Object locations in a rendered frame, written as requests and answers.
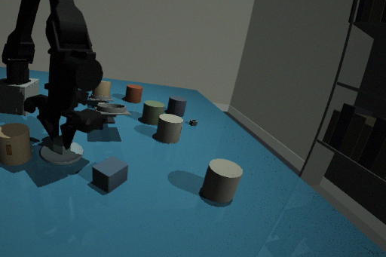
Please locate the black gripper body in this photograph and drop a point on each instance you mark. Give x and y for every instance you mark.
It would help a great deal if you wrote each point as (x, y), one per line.
(60, 101)

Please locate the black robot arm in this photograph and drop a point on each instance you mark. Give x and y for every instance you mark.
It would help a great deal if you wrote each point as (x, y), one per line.
(72, 59)

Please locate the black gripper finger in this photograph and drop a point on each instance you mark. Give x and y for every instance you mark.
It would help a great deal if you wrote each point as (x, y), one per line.
(68, 133)
(51, 125)

